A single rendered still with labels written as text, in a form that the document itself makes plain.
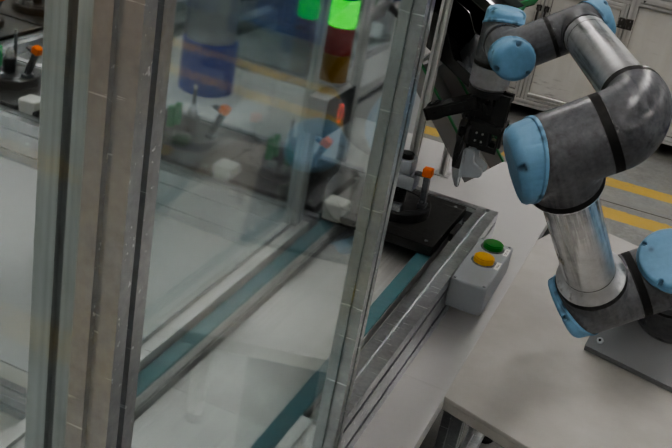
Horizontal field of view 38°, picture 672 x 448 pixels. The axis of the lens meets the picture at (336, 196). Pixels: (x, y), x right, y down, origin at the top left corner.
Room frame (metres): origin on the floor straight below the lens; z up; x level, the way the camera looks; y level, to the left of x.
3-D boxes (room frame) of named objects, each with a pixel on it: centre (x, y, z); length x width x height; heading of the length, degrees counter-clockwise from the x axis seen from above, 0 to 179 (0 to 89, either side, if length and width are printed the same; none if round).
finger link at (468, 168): (1.75, -0.24, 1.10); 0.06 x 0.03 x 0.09; 71
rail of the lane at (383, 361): (1.50, -0.18, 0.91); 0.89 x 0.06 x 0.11; 161
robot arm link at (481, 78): (1.77, -0.25, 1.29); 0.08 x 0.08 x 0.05
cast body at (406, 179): (1.81, -0.12, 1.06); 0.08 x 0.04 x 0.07; 72
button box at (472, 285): (1.66, -0.30, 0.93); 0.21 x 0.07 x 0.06; 161
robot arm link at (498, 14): (1.77, -0.25, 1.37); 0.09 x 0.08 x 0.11; 4
